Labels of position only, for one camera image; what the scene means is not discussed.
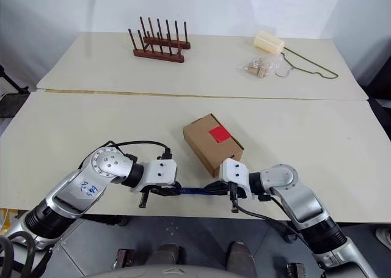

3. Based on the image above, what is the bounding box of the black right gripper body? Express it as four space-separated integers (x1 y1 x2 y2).
225 183 249 200

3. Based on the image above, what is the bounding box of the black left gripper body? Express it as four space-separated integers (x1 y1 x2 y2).
139 183 168 208

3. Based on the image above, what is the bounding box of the blue cutter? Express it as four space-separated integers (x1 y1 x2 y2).
178 186 214 196

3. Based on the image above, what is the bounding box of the brown cardboard box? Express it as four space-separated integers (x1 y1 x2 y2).
182 112 245 179

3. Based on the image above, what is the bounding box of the red tape square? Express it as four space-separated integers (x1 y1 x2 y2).
208 125 232 145

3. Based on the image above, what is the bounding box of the dark rounded shape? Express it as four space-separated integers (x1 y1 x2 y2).
152 243 187 278
227 241 258 278

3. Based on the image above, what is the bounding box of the black table caster wheel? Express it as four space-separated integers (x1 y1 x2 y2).
284 228 299 243

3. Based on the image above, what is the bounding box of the grey robot torso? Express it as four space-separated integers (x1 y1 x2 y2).
100 264 296 278

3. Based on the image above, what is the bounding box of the clear bag of wooden pieces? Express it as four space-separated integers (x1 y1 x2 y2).
238 54 285 79

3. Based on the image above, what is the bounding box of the dark wooden peg rack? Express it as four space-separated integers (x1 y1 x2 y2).
128 15 191 64

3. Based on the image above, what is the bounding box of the pale yellow ribbed block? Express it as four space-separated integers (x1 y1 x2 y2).
254 30 286 56

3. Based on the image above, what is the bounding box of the yellow object on floor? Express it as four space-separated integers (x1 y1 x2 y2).
0 209 19 233

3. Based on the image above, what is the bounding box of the black tripod stand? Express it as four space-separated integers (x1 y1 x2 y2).
0 63 31 117

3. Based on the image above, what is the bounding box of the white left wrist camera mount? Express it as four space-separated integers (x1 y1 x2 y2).
131 158 178 194

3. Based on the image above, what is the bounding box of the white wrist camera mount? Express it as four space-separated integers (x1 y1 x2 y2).
131 158 178 194
219 158 254 199

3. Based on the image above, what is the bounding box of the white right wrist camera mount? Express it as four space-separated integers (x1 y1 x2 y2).
219 158 254 199

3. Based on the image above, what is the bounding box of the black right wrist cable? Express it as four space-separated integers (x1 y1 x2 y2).
228 182 310 247

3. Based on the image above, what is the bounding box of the thin black left wrist cable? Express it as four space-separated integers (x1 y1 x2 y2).
100 140 172 161

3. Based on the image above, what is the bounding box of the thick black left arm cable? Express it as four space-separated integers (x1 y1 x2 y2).
0 231 36 278

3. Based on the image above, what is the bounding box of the olive wire hanger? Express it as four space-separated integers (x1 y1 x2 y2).
274 47 338 81

